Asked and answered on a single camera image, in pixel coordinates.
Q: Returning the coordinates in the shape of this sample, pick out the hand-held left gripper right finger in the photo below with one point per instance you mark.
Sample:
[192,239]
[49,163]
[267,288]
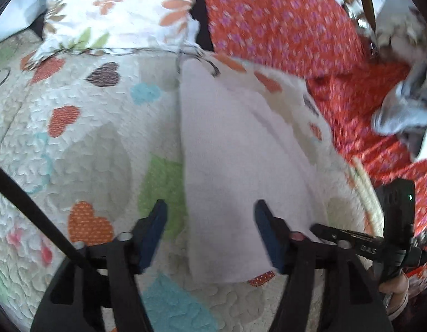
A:
[269,238]

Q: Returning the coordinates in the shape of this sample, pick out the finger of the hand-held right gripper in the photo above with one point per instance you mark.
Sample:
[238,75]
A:
[352,240]

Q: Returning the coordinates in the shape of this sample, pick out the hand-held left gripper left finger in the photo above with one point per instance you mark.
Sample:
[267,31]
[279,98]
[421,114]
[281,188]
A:
[154,235]

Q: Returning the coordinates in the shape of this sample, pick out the white towel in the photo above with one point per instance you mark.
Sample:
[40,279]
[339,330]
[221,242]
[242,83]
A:
[234,145]

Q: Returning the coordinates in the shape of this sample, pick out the person's right hand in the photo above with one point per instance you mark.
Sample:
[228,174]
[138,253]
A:
[395,292]

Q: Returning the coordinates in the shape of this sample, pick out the cream foam tube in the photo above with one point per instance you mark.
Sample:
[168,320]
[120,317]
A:
[367,193]

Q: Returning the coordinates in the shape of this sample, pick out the grey fleece cloth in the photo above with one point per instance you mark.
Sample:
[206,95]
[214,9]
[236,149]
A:
[400,110]

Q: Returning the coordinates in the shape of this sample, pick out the quilted heart print blanket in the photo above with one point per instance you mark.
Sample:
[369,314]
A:
[78,145]

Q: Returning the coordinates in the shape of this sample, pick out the white fluffy cloth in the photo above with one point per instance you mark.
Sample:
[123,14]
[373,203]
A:
[402,34]

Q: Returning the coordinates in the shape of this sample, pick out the wooden chair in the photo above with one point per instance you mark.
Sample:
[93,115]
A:
[367,0]

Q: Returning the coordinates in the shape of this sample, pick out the white floral pillow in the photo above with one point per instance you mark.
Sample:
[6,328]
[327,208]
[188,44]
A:
[113,13]

